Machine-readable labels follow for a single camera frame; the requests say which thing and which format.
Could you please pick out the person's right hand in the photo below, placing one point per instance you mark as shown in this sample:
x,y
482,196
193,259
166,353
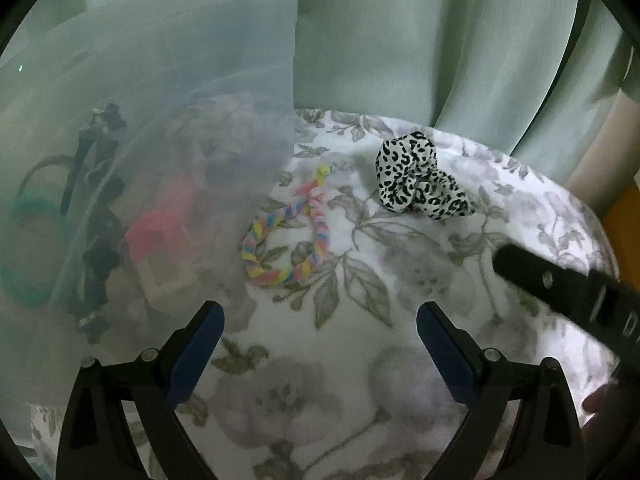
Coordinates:
x,y
602,402

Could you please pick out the black hair clip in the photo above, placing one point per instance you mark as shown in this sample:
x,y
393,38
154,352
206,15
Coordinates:
x,y
102,122

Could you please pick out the black white spotted scrunchie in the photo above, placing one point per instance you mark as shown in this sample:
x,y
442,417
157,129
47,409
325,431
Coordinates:
x,y
405,170

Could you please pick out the green hair band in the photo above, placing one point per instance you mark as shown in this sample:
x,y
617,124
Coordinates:
x,y
30,205

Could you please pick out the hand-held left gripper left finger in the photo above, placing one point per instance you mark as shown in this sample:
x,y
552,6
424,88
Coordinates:
x,y
195,355

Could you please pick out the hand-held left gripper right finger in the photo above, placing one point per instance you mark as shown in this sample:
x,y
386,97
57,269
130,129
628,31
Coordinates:
x,y
445,355

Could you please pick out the pale green curtain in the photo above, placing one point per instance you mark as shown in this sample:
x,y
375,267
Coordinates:
x,y
400,35

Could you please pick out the wooden bed frame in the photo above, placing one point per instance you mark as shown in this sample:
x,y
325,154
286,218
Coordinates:
x,y
614,240

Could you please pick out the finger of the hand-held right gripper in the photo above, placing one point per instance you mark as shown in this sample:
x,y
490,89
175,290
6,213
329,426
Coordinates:
x,y
540,272

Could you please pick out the pink hair clip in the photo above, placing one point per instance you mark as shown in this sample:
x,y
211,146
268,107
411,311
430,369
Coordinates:
x,y
155,232

